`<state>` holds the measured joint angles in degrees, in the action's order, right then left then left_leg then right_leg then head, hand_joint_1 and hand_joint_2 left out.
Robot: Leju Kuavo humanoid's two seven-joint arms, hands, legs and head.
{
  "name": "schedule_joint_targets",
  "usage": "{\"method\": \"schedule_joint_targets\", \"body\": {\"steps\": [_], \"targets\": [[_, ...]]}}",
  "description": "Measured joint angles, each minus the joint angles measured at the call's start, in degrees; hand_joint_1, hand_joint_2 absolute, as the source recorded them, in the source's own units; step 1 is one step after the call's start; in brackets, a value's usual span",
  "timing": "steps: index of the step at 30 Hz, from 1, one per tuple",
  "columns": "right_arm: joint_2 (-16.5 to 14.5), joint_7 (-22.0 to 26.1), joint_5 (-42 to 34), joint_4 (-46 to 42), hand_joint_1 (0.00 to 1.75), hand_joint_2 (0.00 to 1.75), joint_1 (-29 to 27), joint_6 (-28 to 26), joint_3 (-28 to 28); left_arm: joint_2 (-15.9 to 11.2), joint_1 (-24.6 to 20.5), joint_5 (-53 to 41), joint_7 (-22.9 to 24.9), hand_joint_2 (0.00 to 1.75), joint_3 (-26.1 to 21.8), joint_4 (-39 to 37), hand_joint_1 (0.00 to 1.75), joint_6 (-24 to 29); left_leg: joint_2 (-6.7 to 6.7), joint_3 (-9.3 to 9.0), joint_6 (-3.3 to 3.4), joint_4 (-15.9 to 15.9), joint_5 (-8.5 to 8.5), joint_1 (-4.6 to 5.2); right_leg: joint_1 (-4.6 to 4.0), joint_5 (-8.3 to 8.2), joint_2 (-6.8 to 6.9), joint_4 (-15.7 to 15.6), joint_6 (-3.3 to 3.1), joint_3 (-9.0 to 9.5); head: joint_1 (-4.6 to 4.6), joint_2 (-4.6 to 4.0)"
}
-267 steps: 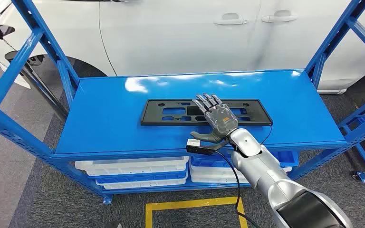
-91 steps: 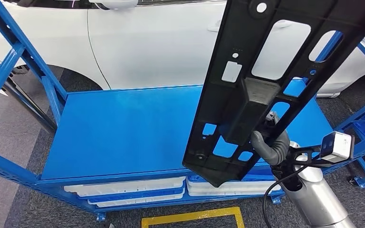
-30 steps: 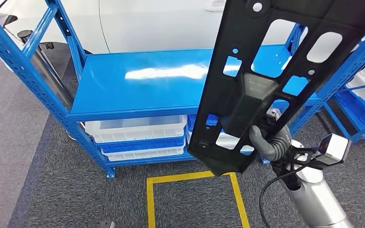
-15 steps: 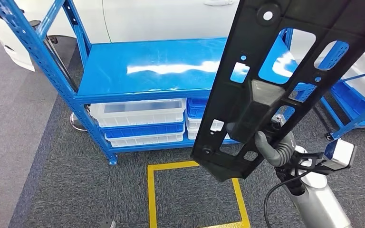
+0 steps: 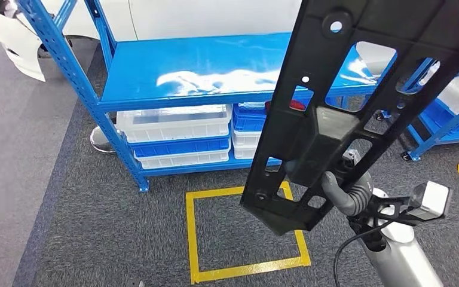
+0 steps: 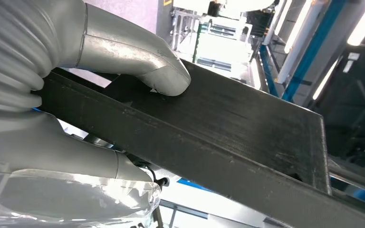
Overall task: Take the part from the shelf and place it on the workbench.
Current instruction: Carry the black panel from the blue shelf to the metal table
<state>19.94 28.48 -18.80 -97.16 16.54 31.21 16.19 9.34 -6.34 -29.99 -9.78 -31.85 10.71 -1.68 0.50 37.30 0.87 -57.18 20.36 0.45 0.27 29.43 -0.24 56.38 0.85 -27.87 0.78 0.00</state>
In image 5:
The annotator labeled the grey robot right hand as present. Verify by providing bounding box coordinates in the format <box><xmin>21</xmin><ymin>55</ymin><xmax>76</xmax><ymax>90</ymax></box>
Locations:
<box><xmin>321</xmin><ymin>149</ymin><xmax>374</xmax><ymax>218</ymax></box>

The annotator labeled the black plastic frame part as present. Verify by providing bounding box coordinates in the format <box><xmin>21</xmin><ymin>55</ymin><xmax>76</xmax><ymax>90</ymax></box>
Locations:
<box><xmin>240</xmin><ymin>0</ymin><xmax>459</xmax><ymax>236</ymax></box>

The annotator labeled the blue metal shelf rack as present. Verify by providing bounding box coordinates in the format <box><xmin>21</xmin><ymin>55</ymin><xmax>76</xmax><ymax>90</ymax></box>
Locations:
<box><xmin>16</xmin><ymin>0</ymin><xmax>402</xmax><ymax>194</ymax></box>

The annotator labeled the blue wheeled rack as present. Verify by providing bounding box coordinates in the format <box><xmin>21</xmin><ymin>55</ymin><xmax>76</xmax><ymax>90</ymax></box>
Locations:
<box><xmin>376</xmin><ymin>51</ymin><xmax>459</xmax><ymax>162</ymax></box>

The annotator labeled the red object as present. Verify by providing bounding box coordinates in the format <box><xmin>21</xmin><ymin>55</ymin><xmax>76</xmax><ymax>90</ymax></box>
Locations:
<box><xmin>265</xmin><ymin>99</ymin><xmax>304</xmax><ymax>112</ymax></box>

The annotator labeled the yellow floor tape square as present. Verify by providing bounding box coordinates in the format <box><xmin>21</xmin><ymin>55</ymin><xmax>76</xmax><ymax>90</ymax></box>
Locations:
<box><xmin>185</xmin><ymin>181</ymin><xmax>312</xmax><ymax>285</ymax></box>

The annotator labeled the chrome round base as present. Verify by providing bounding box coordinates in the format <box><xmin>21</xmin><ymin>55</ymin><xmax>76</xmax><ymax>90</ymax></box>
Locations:
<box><xmin>90</xmin><ymin>126</ymin><xmax>116</xmax><ymax>154</ymax></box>

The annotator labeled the white car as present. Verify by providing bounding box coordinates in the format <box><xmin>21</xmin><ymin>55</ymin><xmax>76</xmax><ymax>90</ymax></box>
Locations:
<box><xmin>0</xmin><ymin>0</ymin><xmax>304</xmax><ymax>83</ymax></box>

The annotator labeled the black camera cable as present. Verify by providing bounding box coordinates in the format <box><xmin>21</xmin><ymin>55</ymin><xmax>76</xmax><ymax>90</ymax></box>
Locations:
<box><xmin>332</xmin><ymin>219</ymin><xmax>393</xmax><ymax>287</ymax></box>

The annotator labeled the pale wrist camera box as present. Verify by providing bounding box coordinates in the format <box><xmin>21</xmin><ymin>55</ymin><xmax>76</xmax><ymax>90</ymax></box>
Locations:
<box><xmin>368</xmin><ymin>181</ymin><xmax>453</xmax><ymax>227</ymax></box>

